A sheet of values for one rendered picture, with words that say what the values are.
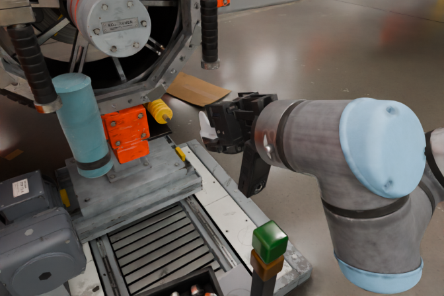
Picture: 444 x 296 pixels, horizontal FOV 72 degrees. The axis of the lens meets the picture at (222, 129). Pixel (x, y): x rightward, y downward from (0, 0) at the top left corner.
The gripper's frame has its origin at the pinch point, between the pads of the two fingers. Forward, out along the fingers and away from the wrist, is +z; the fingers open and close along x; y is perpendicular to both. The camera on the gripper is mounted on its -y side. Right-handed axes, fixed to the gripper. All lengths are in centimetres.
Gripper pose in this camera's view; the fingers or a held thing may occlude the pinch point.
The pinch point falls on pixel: (207, 134)
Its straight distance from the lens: 59.1
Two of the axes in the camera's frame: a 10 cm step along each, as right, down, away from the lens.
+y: -2.6, -9.3, -2.5
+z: -5.4, -0.7, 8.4
